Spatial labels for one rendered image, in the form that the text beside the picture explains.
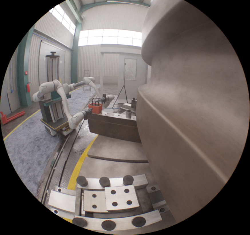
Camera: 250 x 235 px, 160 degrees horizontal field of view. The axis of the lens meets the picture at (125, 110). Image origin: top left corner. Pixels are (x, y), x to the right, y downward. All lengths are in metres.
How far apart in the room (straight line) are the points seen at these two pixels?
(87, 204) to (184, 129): 0.50
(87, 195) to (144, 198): 0.35
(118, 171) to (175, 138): 0.87
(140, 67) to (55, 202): 4.57
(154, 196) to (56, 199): 0.74
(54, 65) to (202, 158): 2.30
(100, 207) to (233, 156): 0.50
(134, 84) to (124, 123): 3.14
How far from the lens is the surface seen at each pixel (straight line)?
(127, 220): 0.56
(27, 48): 7.11
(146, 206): 0.66
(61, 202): 0.90
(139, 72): 4.26
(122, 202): 0.41
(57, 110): 2.28
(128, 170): 1.07
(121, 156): 1.18
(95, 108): 1.32
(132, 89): 4.21
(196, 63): 0.41
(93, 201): 0.50
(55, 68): 2.21
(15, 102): 7.31
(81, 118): 1.06
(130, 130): 1.27
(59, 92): 1.24
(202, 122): 0.30
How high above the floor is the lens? 1.24
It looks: 22 degrees down
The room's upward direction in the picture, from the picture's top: 3 degrees clockwise
